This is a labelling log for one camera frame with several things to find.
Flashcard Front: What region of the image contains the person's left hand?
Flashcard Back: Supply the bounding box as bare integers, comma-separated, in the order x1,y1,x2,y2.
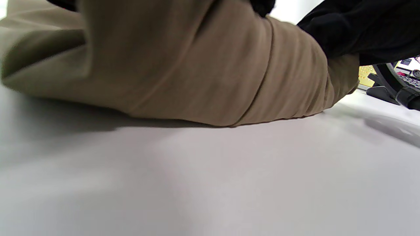
46,0,277,18

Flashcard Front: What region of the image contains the person's right hand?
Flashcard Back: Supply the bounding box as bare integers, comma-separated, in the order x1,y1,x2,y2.
297,0,420,66

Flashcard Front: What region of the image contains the tan garment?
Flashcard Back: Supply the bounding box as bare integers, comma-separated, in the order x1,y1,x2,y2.
0,0,360,127

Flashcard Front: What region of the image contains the black and white controller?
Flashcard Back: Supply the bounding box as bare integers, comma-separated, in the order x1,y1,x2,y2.
366,62,420,111

